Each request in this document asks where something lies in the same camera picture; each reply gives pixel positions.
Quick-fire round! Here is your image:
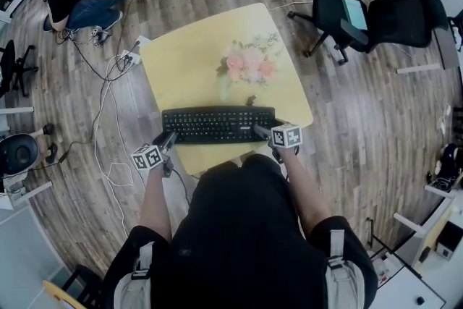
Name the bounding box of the black cable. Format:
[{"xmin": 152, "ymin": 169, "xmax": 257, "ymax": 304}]
[{"xmin": 54, "ymin": 0, "xmax": 160, "ymax": 82}]

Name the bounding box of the white cable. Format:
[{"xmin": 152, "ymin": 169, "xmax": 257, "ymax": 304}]
[{"xmin": 92, "ymin": 54, "xmax": 133, "ymax": 236}]

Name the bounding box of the white desk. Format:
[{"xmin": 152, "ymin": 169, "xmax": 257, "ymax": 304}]
[{"xmin": 365, "ymin": 184, "xmax": 463, "ymax": 309}]

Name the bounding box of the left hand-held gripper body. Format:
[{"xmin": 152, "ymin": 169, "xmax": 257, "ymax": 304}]
[{"xmin": 130, "ymin": 131, "xmax": 178, "ymax": 179}]

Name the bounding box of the white power strip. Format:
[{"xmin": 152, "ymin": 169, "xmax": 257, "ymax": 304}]
[{"xmin": 121, "ymin": 35, "xmax": 152, "ymax": 66}]

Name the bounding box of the person's right forearm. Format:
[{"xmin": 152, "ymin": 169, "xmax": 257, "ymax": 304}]
[{"xmin": 278, "ymin": 145, "xmax": 332, "ymax": 240}]

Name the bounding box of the person's left forearm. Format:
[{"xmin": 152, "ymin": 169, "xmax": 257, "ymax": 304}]
[{"xmin": 137, "ymin": 163, "xmax": 173, "ymax": 242}]

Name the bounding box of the pink flower bouquet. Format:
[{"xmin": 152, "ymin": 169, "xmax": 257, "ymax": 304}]
[{"xmin": 216, "ymin": 32, "xmax": 284, "ymax": 102}]

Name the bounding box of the grey vest strap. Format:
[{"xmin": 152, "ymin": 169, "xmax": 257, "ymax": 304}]
[
  {"xmin": 327, "ymin": 229, "xmax": 347, "ymax": 269},
  {"xmin": 130, "ymin": 241, "xmax": 155, "ymax": 281}
]

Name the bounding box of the teal book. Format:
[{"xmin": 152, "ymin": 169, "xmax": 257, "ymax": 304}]
[{"xmin": 341, "ymin": 0, "xmax": 368, "ymax": 30}]

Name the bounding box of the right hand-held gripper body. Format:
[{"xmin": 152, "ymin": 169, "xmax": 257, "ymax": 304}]
[{"xmin": 252, "ymin": 122, "xmax": 303, "ymax": 160}]

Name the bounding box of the dark brown desk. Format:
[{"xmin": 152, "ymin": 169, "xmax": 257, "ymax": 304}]
[{"xmin": 367, "ymin": 0, "xmax": 463, "ymax": 75}]

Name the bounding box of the black keyboard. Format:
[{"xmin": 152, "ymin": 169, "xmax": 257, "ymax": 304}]
[{"xmin": 161, "ymin": 106, "xmax": 276, "ymax": 145}]

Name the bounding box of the black office chair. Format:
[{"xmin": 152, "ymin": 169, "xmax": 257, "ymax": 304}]
[{"xmin": 287, "ymin": 0, "xmax": 449, "ymax": 66}]

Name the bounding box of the yellow desk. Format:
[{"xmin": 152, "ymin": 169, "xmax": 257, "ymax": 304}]
[{"xmin": 139, "ymin": 2, "xmax": 314, "ymax": 177}]

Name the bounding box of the black swivel chair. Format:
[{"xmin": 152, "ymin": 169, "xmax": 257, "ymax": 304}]
[{"xmin": 0, "ymin": 39, "xmax": 39, "ymax": 98}]

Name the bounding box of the grey round stool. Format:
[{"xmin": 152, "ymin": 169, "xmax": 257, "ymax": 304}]
[{"xmin": 0, "ymin": 122, "xmax": 59, "ymax": 178}]

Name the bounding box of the person's black clothing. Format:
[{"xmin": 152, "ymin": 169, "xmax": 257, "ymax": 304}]
[{"xmin": 101, "ymin": 153, "xmax": 379, "ymax": 309}]

